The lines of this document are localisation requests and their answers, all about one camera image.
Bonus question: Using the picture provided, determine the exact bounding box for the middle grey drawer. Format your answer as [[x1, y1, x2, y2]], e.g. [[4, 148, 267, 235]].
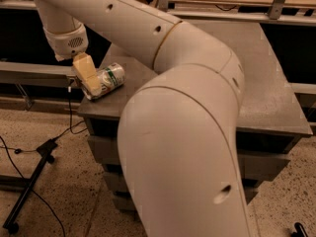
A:
[[103, 171, 259, 205]]

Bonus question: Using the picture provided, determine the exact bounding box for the grey metal rail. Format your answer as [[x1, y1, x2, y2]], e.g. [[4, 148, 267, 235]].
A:
[[0, 62, 79, 88]]

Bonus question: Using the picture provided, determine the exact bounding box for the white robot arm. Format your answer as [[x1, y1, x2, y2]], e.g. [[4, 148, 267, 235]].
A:
[[40, 0, 252, 237]]

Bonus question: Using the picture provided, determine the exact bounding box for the white green 7up can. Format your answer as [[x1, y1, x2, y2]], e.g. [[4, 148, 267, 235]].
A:
[[82, 63, 126, 101]]

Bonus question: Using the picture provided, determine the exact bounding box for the grey drawer cabinet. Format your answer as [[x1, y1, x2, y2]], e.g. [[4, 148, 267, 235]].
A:
[[77, 19, 313, 215]]

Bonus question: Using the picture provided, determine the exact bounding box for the bottom grey drawer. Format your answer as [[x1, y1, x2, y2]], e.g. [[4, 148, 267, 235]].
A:
[[113, 196, 136, 211]]

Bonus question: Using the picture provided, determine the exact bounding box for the top grey drawer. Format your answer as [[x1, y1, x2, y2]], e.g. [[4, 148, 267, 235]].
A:
[[88, 135, 289, 181]]

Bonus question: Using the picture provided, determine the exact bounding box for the black stand leg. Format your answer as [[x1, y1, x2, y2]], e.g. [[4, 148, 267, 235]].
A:
[[0, 139, 57, 234]]

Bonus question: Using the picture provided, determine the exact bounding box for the grey drawer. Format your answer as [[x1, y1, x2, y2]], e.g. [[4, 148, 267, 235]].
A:
[[103, 171, 259, 205], [113, 196, 136, 211], [88, 135, 289, 181]]

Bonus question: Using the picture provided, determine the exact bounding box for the black floor cable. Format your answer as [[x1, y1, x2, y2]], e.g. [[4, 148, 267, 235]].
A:
[[0, 79, 89, 237]]

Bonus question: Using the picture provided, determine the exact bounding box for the black object bottom right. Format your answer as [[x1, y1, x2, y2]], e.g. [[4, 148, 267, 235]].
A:
[[291, 222, 309, 237]]

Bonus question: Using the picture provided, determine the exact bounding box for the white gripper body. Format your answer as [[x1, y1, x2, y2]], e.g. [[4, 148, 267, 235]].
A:
[[44, 25, 89, 61]]

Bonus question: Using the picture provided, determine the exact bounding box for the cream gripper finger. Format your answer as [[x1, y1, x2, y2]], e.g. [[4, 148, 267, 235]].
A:
[[73, 52, 102, 97]]

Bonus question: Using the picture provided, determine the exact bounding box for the grey metal shelf frame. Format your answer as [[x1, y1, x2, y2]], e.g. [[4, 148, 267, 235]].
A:
[[0, 0, 316, 27]]

